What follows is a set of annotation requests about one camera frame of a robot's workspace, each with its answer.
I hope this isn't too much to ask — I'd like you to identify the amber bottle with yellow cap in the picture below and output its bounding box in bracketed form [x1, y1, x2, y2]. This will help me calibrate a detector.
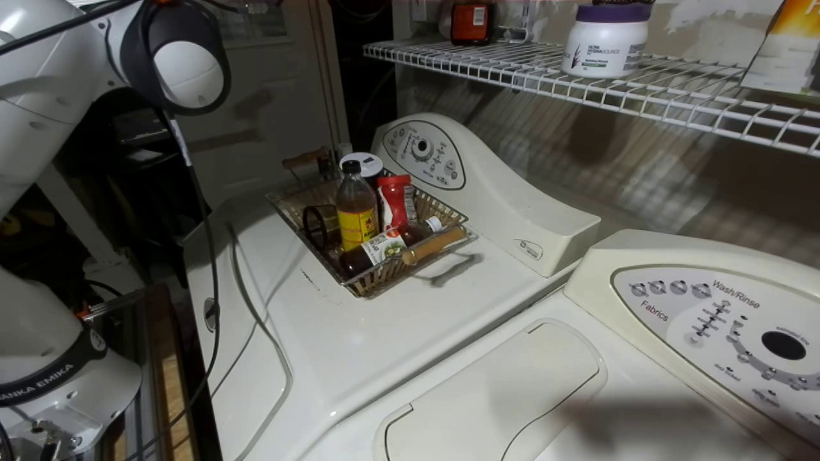
[448, 0, 499, 50]

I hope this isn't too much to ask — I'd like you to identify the small brown bottle white label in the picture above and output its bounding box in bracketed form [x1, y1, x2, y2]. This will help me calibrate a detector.
[339, 231, 413, 279]

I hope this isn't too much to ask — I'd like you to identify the amber bottle with yellow label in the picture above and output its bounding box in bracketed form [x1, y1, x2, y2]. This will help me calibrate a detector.
[334, 158, 382, 257]

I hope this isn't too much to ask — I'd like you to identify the wicker basket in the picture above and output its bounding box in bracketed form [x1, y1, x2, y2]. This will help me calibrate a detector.
[272, 175, 475, 303]

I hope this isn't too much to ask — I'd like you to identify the red container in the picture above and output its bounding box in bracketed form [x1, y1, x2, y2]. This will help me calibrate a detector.
[375, 173, 417, 243]

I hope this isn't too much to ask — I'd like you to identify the dark can with white lid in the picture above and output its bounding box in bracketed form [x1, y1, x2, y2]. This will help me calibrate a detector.
[339, 149, 387, 184]

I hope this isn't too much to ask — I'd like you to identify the dark round jar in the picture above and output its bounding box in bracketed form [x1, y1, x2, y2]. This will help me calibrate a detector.
[299, 202, 343, 253]

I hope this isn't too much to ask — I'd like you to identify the cream washing machine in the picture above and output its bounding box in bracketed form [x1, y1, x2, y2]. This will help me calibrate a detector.
[182, 111, 604, 461]

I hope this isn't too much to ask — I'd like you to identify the cream dryer machine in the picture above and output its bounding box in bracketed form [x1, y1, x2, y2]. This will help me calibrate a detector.
[289, 228, 820, 461]

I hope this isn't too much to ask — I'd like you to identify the white jar with purple lid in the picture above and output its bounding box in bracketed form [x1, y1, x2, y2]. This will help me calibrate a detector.
[560, 0, 655, 83]

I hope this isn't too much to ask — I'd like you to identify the wooden platform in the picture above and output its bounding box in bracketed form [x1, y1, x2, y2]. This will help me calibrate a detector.
[138, 342, 200, 461]

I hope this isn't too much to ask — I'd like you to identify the yellow cardboard box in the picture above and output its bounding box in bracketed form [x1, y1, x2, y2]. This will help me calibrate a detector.
[741, 0, 820, 98]

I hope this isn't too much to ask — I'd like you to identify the white wire shelf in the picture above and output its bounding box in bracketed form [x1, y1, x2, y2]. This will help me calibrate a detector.
[361, 37, 820, 162]

